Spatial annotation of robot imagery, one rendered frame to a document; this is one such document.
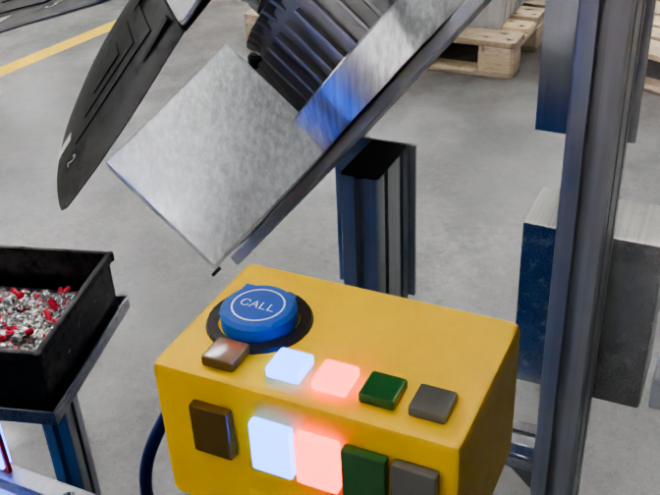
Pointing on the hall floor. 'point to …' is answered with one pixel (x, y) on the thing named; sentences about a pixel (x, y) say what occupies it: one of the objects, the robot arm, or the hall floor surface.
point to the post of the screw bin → (72, 450)
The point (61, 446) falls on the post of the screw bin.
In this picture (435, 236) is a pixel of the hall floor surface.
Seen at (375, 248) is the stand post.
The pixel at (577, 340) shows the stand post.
